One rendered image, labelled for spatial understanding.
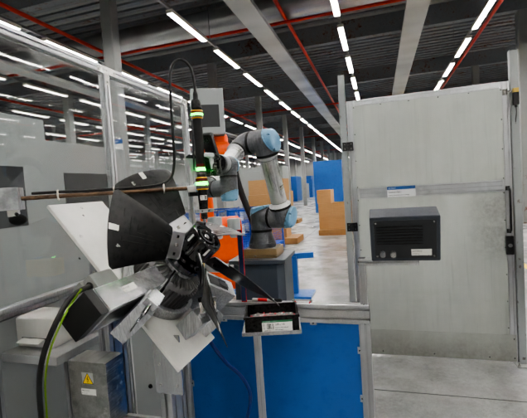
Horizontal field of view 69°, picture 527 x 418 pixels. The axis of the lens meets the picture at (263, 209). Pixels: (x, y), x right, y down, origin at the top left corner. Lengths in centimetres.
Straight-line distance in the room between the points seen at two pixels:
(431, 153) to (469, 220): 55
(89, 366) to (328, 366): 96
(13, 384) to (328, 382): 124
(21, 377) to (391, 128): 266
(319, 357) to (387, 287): 147
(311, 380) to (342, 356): 19
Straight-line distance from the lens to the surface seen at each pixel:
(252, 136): 192
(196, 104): 143
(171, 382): 143
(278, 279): 203
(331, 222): 1059
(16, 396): 183
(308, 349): 181
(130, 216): 115
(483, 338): 335
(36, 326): 163
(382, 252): 161
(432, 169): 309
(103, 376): 146
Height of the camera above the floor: 137
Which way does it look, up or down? 3 degrees down
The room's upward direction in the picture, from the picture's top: 4 degrees counter-clockwise
